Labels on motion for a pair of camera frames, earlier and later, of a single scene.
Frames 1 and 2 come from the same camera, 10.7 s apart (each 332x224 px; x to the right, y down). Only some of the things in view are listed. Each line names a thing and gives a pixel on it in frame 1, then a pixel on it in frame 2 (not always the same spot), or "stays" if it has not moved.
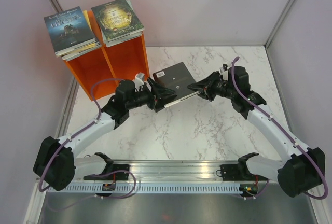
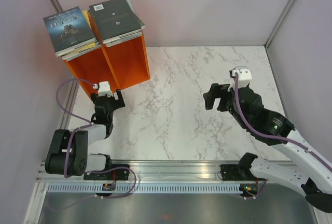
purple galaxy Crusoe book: (67, 57) stays
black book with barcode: (176, 78) -> (114, 19)
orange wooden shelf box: (98, 72) stays
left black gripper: (157, 92) -> (118, 103)
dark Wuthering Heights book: (68, 30) stays
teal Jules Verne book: (116, 41) stays
